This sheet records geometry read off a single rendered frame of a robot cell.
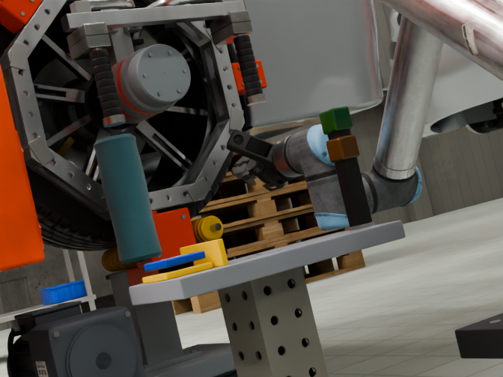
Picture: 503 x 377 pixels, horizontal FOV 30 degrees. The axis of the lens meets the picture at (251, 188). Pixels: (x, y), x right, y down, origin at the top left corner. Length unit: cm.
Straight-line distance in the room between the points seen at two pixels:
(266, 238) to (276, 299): 507
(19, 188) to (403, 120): 75
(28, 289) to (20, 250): 761
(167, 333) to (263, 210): 430
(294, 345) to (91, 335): 45
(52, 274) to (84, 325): 745
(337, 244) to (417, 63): 45
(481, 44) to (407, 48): 47
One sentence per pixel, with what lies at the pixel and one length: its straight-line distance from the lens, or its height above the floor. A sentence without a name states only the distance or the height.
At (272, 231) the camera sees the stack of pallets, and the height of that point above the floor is 41.
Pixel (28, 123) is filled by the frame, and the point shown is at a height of 81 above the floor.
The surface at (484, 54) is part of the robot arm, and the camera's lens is 131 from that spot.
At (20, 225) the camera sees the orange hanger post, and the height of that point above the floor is 58.
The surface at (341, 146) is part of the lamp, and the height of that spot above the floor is 59.
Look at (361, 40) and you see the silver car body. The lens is 273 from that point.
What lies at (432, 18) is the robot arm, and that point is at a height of 73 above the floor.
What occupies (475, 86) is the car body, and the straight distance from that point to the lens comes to 446.
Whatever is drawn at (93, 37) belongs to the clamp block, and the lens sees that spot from 186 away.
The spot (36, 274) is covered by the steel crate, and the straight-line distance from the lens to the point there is 917.
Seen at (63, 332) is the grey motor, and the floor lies 39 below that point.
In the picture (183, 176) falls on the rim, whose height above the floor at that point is 65.
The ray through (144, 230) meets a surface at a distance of 192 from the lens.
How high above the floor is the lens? 50
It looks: 2 degrees up
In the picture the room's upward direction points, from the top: 13 degrees counter-clockwise
